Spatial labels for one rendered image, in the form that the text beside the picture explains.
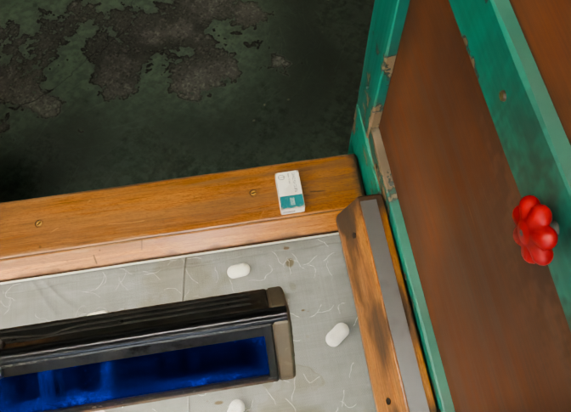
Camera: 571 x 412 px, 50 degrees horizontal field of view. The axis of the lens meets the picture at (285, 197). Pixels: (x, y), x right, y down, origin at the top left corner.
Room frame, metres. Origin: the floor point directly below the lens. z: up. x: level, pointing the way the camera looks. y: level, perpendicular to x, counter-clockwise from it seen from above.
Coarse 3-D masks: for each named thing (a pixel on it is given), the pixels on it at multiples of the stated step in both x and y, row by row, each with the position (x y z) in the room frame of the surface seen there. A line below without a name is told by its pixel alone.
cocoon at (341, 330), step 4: (340, 324) 0.22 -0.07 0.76; (344, 324) 0.22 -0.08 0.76; (336, 328) 0.21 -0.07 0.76; (340, 328) 0.21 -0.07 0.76; (344, 328) 0.21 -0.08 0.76; (348, 328) 0.21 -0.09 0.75; (332, 332) 0.20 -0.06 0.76; (336, 332) 0.20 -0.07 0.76; (340, 332) 0.20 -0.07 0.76; (344, 332) 0.20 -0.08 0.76; (348, 332) 0.21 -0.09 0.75; (328, 336) 0.20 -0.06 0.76; (332, 336) 0.20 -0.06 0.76; (336, 336) 0.20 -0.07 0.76; (340, 336) 0.20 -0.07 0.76; (344, 336) 0.20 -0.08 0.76; (328, 340) 0.19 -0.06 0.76; (332, 340) 0.19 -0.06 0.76; (336, 340) 0.19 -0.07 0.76; (340, 340) 0.20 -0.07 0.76; (328, 344) 0.19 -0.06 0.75; (332, 344) 0.19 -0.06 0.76; (336, 344) 0.19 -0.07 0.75
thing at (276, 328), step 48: (0, 336) 0.12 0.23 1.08; (48, 336) 0.12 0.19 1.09; (96, 336) 0.11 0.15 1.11; (144, 336) 0.11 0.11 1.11; (192, 336) 0.12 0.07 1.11; (240, 336) 0.12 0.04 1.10; (288, 336) 0.12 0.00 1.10; (0, 384) 0.08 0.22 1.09; (48, 384) 0.08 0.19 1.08; (96, 384) 0.08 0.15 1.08; (144, 384) 0.09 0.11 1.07; (192, 384) 0.09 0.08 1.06; (240, 384) 0.09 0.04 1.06
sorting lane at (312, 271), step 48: (288, 240) 0.35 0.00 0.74; (336, 240) 0.35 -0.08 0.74; (0, 288) 0.27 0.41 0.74; (48, 288) 0.27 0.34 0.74; (96, 288) 0.27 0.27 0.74; (144, 288) 0.27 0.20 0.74; (192, 288) 0.27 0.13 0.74; (240, 288) 0.27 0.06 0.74; (288, 288) 0.27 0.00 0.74; (336, 288) 0.27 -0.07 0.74; (288, 384) 0.14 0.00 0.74; (336, 384) 0.14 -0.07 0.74
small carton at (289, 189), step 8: (280, 176) 0.43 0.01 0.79; (288, 176) 0.43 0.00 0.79; (296, 176) 0.43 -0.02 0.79; (280, 184) 0.42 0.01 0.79; (288, 184) 0.42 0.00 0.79; (296, 184) 0.42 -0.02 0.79; (280, 192) 0.40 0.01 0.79; (288, 192) 0.40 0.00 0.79; (296, 192) 0.40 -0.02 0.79; (280, 200) 0.39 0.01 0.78; (288, 200) 0.39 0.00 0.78; (296, 200) 0.39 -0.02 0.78; (280, 208) 0.38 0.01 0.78; (288, 208) 0.38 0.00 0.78; (296, 208) 0.38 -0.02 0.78; (304, 208) 0.38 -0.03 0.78
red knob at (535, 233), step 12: (528, 204) 0.16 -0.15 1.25; (540, 204) 0.16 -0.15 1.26; (516, 216) 0.16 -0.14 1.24; (528, 216) 0.15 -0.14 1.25; (540, 216) 0.15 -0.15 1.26; (516, 228) 0.16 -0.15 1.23; (528, 228) 0.15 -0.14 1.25; (540, 228) 0.14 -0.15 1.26; (552, 228) 0.14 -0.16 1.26; (516, 240) 0.15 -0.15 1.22; (528, 240) 0.14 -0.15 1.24; (540, 240) 0.14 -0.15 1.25; (552, 240) 0.13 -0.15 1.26; (528, 252) 0.14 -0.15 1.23; (540, 252) 0.13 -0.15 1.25; (552, 252) 0.13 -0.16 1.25; (540, 264) 0.13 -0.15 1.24
